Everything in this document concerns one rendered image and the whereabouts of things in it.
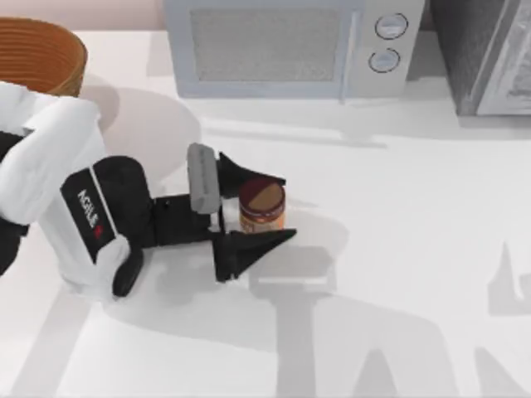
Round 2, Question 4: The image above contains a pale microwave oven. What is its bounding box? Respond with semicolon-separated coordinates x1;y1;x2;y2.
161;0;426;101

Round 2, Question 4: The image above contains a microwave door handle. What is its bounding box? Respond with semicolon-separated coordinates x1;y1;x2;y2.
339;9;358;105

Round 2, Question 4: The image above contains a brown woven basket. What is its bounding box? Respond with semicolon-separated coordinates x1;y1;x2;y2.
0;16;90;99

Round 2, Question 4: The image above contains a microwave oven door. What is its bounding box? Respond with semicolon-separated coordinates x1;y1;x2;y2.
163;0;358;100

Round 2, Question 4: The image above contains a brown jar with maroon lid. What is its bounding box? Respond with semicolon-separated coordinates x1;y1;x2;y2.
237;177;288;235

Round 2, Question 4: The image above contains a round microwave knob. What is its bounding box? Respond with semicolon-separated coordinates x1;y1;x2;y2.
368;46;402;75
374;12;410;41

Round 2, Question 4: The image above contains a pale grey rounded box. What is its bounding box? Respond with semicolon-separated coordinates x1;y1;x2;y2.
186;142;224;216

